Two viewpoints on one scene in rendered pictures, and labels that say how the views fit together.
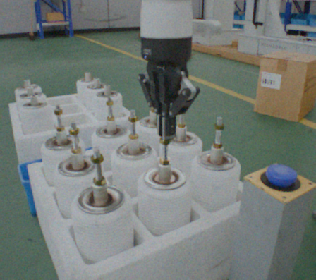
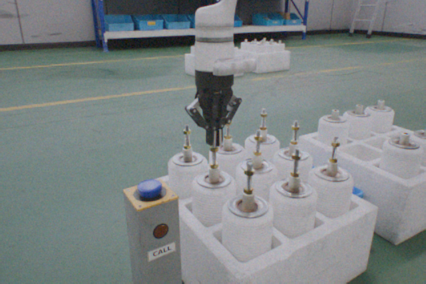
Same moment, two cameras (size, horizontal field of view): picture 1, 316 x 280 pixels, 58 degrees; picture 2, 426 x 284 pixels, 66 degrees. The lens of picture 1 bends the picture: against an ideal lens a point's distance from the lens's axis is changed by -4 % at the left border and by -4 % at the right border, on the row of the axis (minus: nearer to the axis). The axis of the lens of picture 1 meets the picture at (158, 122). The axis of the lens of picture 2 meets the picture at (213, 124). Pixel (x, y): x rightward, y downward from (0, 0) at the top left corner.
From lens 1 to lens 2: 77 cm
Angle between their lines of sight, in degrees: 82
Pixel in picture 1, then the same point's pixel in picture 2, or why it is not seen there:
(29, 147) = (305, 147)
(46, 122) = (329, 136)
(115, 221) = (170, 168)
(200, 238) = (189, 232)
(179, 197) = (194, 190)
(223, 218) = (204, 240)
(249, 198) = not seen: hidden behind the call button
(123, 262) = not seen: hidden behind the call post
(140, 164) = (238, 171)
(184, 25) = (198, 61)
